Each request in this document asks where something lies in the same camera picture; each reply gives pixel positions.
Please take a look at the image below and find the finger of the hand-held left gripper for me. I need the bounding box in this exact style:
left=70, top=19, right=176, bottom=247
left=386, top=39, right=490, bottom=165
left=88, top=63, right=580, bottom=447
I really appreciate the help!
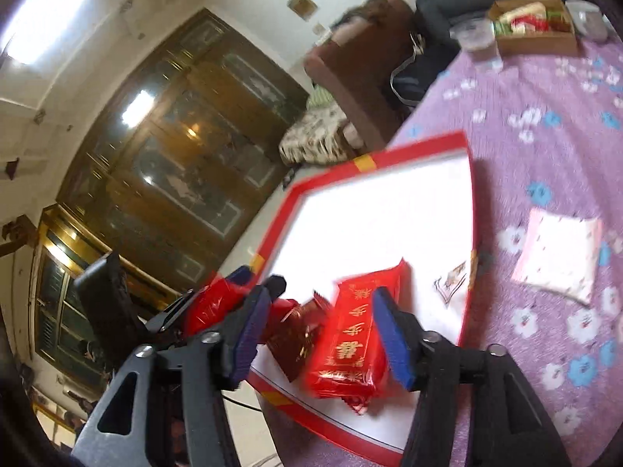
left=145, top=265, right=260, bottom=334

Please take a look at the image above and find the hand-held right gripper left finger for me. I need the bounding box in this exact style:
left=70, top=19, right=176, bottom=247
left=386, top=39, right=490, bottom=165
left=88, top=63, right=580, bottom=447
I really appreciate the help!
left=70, top=275, right=288, bottom=467

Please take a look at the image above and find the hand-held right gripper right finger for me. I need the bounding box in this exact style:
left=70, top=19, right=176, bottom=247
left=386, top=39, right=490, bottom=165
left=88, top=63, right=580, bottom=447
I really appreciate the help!
left=371, top=287, right=574, bottom=467

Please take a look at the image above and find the bright red snack packet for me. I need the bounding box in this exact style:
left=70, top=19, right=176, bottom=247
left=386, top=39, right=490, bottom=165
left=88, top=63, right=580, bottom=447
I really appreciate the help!
left=184, top=275, right=254, bottom=339

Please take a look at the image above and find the long red snack packet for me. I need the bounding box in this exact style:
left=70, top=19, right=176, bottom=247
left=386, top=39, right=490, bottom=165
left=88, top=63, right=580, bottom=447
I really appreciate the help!
left=304, top=258, right=412, bottom=416

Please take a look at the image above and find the red gift box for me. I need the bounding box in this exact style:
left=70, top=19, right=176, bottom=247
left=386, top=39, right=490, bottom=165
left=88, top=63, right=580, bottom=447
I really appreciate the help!
left=250, top=131, right=477, bottom=467

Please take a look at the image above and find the dark red gold print packet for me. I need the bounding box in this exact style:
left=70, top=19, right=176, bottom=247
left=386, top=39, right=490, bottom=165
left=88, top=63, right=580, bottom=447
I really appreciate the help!
left=265, top=297, right=336, bottom=383

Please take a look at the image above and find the gold framed glass door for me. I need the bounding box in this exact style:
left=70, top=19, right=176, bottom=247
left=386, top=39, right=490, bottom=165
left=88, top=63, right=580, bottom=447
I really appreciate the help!
left=29, top=204, right=181, bottom=400

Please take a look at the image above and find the wooden door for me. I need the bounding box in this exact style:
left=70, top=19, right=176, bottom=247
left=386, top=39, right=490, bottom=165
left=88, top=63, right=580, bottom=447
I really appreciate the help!
left=56, top=7, right=312, bottom=278

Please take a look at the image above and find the floral cushion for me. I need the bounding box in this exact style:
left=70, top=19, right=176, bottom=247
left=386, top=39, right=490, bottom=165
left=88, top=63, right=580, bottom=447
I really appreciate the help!
left=278, top=102, right=351, bottom=166

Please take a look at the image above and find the pink white packet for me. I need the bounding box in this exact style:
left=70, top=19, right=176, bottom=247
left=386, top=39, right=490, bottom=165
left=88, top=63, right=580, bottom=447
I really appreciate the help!
left=511, top=207, right=604, bottom=305

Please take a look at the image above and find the green striped cloth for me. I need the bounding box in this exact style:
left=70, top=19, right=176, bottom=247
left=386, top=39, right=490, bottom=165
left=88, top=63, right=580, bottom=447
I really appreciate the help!
left=306, top=85, right=338, bottom=110

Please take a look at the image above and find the brown armchair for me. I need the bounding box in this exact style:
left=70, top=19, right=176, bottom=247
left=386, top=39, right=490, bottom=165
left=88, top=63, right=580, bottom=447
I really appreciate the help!
left=304, top=0, right=424, bottom=151

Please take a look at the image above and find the purple floral tablecloth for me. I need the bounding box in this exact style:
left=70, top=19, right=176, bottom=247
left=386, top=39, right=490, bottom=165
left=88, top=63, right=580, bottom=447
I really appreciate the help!
left=287, top=34, right=623, bottom=467

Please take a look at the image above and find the ceiling light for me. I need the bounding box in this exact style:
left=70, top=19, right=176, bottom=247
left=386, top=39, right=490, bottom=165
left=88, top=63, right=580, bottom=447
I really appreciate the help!
left=0, top=0, right=91, bottom=66

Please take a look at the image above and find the dark brown cloth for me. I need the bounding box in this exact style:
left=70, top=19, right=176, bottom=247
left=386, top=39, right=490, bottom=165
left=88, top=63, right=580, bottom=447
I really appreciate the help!
left=336, top=0, right=390, bottom=25

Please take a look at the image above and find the clear plastic cup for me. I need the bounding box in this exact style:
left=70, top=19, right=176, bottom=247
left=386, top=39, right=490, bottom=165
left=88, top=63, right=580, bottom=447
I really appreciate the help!
left=450, top=18, right=504, bottom=73

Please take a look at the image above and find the cardboard box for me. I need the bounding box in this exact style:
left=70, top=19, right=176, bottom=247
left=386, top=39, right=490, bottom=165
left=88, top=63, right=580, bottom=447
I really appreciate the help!
left=487, top=0, right=580, bottom=56

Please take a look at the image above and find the red white snack packet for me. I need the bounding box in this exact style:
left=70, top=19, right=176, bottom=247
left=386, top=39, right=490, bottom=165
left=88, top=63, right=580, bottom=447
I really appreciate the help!
left=501, top=2, right=548, bottom=35

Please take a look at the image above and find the white mug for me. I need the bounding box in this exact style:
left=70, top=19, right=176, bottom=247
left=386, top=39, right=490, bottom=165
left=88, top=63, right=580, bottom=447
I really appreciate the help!
left=565, top=0, right=611, bottom=42

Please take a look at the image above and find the black bag white strap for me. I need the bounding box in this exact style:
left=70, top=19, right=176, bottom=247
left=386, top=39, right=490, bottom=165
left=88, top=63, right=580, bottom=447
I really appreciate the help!
left=389, top=34, right=461, bottom=108

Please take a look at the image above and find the small wall sign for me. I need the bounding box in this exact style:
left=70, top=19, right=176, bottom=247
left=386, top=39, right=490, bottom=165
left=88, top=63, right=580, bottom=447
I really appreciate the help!
left=287, top=0, right=319, bottom=21

